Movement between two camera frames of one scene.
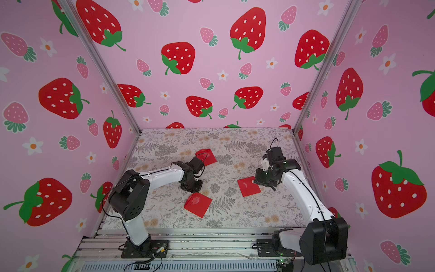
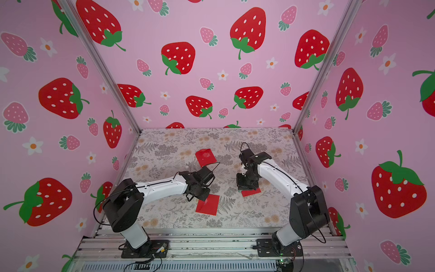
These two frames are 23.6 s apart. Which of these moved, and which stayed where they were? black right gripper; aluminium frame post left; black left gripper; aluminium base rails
Moved: black left gripper; black right gripper
Stayed: aluminium frame post left; aluminium base rails
